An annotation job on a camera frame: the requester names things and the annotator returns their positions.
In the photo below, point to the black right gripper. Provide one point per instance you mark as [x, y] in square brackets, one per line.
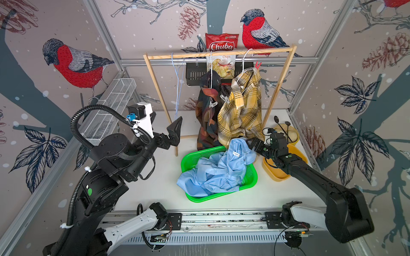
[259, 144]

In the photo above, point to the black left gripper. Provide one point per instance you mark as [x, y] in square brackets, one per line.
[174, 134]

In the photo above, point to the yellow plaid flannel shirt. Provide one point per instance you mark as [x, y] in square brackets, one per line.
[241, 115]

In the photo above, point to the light blue long-sleeve shirt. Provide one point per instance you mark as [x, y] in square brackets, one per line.
[217, 172]

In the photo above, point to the white wire hanger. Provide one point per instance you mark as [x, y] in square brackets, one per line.
[179, 72]

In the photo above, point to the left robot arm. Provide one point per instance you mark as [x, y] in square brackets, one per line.
[117, 162]

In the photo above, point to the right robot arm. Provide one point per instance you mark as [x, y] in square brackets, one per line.
[346, 215]

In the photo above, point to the long black spoon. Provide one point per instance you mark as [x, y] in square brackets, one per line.
[276, 119]

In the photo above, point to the white hanger of red shirt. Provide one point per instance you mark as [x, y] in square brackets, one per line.
[209, 66]

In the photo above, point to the wooden clothes rack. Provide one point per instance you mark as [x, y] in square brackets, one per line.
[193, 56]

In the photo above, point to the green perforated plastic tray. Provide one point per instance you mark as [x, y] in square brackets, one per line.
[250, 179]

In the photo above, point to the short black spoon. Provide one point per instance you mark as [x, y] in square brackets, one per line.
[287, 130]

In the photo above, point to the yellow bamboo steamer basket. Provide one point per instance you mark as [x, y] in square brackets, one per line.
[294, 134]

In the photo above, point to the yellow plastic tray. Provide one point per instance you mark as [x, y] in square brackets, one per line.
[277, 174]

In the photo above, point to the dark red plaid shirt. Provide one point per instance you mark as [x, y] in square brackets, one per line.
[208, 117]

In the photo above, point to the red chips bag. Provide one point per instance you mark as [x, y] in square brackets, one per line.
[223, 63]

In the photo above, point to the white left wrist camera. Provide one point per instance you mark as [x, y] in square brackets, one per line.
[141, 117]

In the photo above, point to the black wall basket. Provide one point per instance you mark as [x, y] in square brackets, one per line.
[194, 72]

